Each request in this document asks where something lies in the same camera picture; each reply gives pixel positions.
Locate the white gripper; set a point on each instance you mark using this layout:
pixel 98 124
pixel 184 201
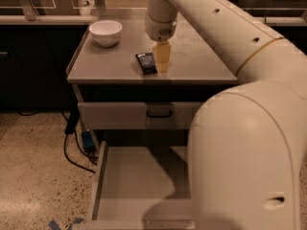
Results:
pixel 159 29

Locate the dark blue rxbar wrapper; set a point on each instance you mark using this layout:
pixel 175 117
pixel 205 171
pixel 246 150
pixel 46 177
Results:
pixel 147 63

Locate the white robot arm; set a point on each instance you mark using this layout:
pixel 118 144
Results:
pixel 246 144

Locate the grey drawer cabinet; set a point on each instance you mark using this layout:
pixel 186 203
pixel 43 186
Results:
pixel 113 75

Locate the closed upper grey drawer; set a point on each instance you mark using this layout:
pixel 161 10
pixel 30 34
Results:
pixel 133 115

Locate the open grey middle drawer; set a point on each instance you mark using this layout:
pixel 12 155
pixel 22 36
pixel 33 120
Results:
pixel 140 188

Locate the white ceramic bowl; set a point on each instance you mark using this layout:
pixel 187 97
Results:
pixel 106 33

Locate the blue power adapter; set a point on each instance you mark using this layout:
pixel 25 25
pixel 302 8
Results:
pixel 88 143

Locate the dark background counter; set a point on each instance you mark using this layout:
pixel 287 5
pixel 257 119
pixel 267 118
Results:
pixel 34 62

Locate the blue floor tape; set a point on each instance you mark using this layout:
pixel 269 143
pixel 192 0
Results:
pixel 54 225

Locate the black drawer handle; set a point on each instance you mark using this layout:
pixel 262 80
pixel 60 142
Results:
pixel 159 115

